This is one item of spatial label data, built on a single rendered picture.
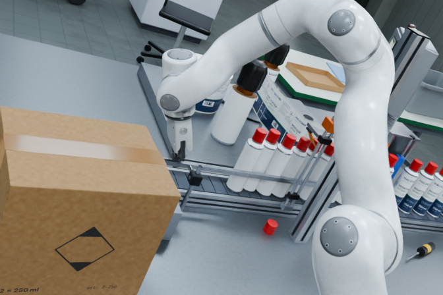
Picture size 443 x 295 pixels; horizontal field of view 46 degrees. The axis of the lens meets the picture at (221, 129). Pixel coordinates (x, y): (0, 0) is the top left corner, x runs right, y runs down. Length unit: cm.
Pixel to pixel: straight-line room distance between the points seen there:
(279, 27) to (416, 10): 788
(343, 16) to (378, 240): 40
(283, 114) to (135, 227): 97
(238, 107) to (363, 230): 90
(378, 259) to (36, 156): 59
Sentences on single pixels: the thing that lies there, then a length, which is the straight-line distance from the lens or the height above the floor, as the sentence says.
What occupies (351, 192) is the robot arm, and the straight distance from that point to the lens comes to 103.
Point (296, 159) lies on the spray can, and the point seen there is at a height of 103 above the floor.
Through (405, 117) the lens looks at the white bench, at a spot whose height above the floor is 80.
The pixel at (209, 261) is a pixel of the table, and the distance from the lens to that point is 133.
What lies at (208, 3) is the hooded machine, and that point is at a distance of 543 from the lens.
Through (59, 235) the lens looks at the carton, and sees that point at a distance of 95.
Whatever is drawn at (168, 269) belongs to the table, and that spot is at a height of 83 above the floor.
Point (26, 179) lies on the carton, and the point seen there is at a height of 112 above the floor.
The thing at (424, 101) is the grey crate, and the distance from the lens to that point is 359.
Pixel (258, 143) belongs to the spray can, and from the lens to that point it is 145.
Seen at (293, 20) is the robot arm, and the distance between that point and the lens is 115.
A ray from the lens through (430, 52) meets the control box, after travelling 137.
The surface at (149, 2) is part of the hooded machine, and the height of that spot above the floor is 29.
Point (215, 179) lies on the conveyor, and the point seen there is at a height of 88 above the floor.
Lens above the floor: 165
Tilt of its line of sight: 25 degrees down
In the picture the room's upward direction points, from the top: 25 degrees clockwise
